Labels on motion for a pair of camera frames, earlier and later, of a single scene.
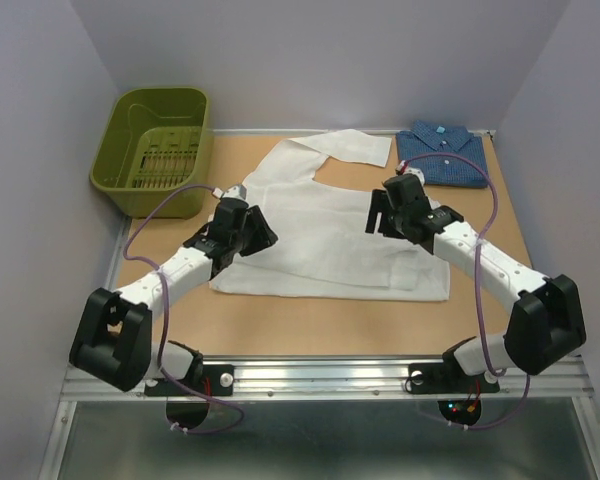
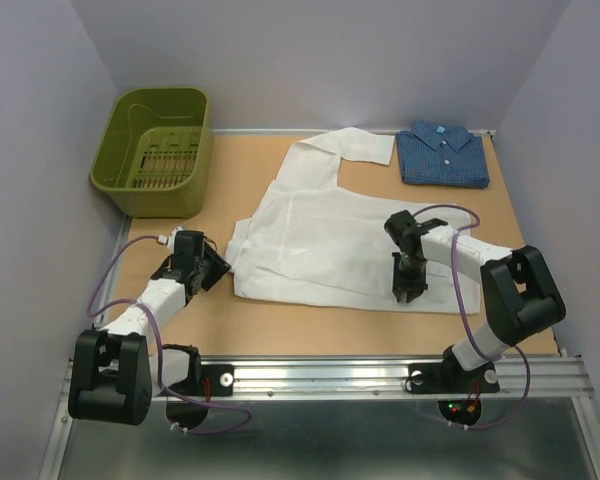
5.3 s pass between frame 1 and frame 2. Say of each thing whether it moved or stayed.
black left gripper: moved
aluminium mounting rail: stayed
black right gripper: moved
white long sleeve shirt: moved
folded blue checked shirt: stayed
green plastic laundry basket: stayed
